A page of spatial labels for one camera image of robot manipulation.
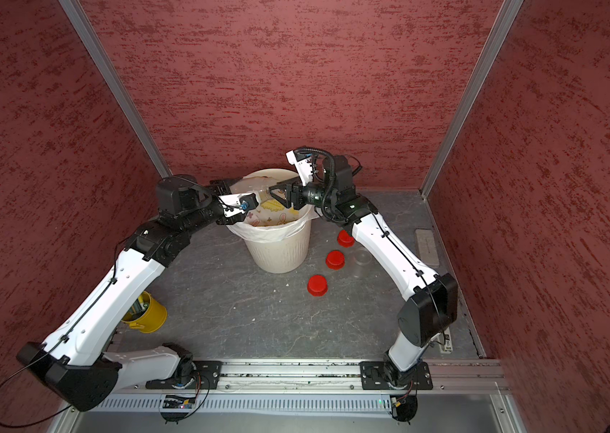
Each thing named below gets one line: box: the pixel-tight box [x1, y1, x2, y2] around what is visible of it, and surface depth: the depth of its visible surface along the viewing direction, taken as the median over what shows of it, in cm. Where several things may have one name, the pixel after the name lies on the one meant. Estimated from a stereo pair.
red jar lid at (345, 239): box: [337, 229, 355, 249], surface depth 105 cm
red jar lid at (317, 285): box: [306, 274, 329, 297], surface depth 93 cm
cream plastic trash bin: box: [226, 168, 319, 275], surface depth 76 cm
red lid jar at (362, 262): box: [352, 247, 373, 279], surface depth 94 cm
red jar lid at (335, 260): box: [324, 249, 346, 271], surface depth 100 cm
